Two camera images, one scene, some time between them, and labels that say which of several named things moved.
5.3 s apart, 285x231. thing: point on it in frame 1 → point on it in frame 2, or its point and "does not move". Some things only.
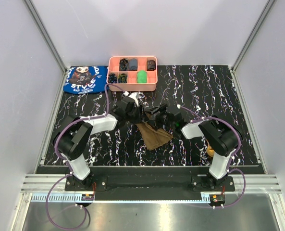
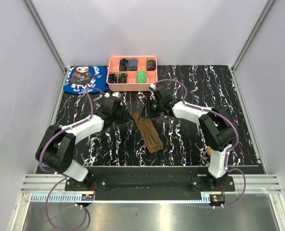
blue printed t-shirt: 86,80 does not move
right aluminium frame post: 258,24 does not move
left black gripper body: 136,116 → 122,114
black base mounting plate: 151,181 does not move
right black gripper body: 161,119 → 153,108
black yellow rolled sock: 123,64 does not move
